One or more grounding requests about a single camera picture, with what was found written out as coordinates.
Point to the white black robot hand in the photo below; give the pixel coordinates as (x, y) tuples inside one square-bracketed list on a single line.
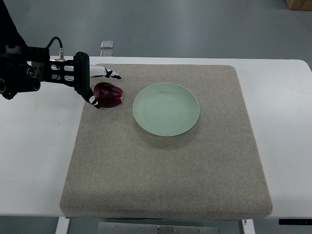
[(82, 79)]

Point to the dark red apple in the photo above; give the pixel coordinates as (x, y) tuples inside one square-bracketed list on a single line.
[(108, 95)]

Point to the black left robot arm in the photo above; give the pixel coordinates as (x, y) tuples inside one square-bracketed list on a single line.
[(24, 68)]

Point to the lower floor outlet plate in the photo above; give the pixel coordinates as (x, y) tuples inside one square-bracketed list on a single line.
[(106, 53)]

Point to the floor outlet plate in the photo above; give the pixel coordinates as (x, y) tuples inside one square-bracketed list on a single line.
[(107, 44), (106, 53)]

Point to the upper floor outlet plate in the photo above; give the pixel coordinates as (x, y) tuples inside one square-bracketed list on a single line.
[(107, 44)]

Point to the light green plate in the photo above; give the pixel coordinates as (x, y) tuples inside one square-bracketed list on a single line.
[(166, 109)]

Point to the beige fabric cushion mat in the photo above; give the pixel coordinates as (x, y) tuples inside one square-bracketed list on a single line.
[(211, 172)]

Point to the cardboard box corner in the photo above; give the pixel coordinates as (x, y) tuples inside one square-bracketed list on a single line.
[(299, 5)]

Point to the black table control panel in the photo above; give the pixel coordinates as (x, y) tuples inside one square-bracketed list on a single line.
[(299, 222)]

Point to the metal table frame bracket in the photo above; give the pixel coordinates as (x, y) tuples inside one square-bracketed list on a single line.
[(133, 228)]

